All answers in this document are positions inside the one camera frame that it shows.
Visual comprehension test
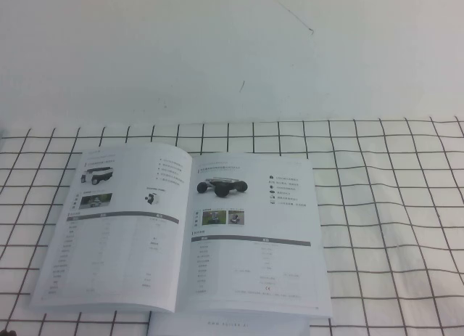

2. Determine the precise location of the white black-grid tablecloth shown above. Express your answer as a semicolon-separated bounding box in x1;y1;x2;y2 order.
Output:
0;116;464;336

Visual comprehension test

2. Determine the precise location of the white product catalogue book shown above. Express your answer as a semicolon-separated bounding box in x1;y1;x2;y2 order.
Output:
28;142;334;319

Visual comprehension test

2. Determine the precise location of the white booklet with web address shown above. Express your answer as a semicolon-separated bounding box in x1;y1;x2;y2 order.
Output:
146;306;311;336

